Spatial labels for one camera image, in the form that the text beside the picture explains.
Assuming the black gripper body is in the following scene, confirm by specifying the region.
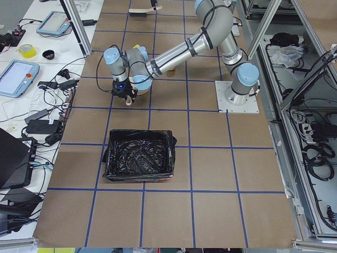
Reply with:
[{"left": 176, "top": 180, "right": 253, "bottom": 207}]
[{"left": 112, "top": 79, "right": 132, "bottom": 100}]

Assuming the white hand brush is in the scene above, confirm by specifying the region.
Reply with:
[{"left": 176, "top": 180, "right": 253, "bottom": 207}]
[{"left": 128, "top": 6, "right": 163, "bottom": 17}]

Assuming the beige plastic dustpan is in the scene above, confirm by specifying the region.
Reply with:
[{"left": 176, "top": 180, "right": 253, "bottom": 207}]
[{"left": 124, "top": 82, "right": 149, "bottom": 106}]

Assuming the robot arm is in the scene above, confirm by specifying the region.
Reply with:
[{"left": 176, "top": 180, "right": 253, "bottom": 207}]
[{"left": 103, "top": 1, "right": 259, "bottom": 105}]

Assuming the bin with black bag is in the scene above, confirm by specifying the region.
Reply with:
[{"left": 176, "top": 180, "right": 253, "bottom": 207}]
[{"left": 102, "top": 129, "right": 177, "bottom": 182}]

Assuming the blue teach pendant far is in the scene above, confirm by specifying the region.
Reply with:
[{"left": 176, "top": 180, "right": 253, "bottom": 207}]
[{"left": 36, "top": 11, "right": 71, "bottom": 37}]

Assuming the blue teach pendant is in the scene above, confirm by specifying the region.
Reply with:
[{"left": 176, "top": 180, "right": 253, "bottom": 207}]
[
  {"left": 1, "top": 60, "right": 40, "bottom": 98},
  {"left": 36, "top": 11, "right": 71, "bottom": 37}
]

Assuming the black power brick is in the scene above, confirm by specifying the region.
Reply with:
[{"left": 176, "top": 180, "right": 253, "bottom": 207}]
[{"left": 26, "top": 119, "right": 63, "bottom": 134}]

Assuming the yellow tape roll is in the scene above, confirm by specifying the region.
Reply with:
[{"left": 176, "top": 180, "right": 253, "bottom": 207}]
[{"left": 18, "top": 44, "right": 37, "bottom": 59}]

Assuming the blue teach pendant near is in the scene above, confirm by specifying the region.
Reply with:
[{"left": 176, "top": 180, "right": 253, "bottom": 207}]
[{"left": 1, "top": 60, "right": 40, "bottom": 98}]

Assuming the black laptop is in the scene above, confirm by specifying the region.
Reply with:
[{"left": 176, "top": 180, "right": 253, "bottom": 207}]
[{"left": 1, "top": 129, "right": 37, "bottom": 190}]

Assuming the white crumpled cloth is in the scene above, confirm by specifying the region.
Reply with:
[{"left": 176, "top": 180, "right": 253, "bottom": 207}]
[{"left": 271, "top": 45, "right": 304, "bottom": 68}]

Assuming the tangle of black cables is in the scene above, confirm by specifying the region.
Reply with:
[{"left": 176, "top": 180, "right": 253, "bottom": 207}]
[{"left": 0, "top": 56, "right": 87, "bottom": 148}]

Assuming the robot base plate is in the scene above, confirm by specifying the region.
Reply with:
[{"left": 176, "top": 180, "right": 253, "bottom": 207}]
[{"left": 215, "top": 81, "right": 259, "bottom": 114}]

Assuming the aluminium frame post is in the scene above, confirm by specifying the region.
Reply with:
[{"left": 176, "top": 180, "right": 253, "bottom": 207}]
[{"left": 60, "top": 0, "right": 92, "bottom": 56}]

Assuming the aluminium frame rack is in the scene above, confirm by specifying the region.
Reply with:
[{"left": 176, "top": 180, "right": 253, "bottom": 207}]
[{"left": 239, "top": 1, "right": 336, "bottom": 247}]

